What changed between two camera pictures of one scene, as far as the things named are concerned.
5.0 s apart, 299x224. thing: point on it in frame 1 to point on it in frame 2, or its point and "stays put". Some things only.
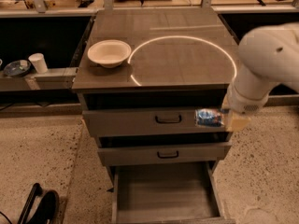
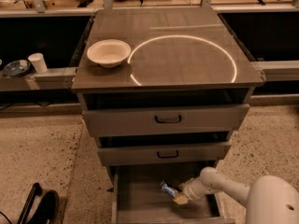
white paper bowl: [109, 53] stays put
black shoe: [46, 211] stays put
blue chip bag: [208, 117] to [168, 188]
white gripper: [245, 103] to [189, 189]
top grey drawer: [146, 122] stays put
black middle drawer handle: [164, 157] stays put
